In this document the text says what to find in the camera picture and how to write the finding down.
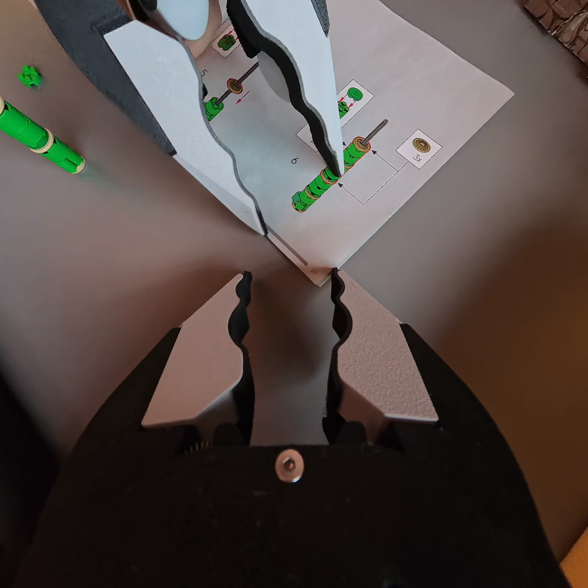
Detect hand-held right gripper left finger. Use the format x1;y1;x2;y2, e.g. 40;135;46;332
141;271;255;445

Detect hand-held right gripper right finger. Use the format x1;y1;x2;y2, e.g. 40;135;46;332
323;268;440;445

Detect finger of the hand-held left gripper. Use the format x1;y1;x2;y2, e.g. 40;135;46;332
226;0;346;179
102;18;269;237

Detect green bamboo stalk brick model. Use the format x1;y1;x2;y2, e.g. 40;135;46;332
0;96;87;175

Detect building instruction booklet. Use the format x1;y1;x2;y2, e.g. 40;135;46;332
184;0;515;288

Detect black brick set box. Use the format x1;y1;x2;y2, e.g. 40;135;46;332
524;0;588;80

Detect yellow plastic bin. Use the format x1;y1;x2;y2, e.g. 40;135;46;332
558;535;588;588

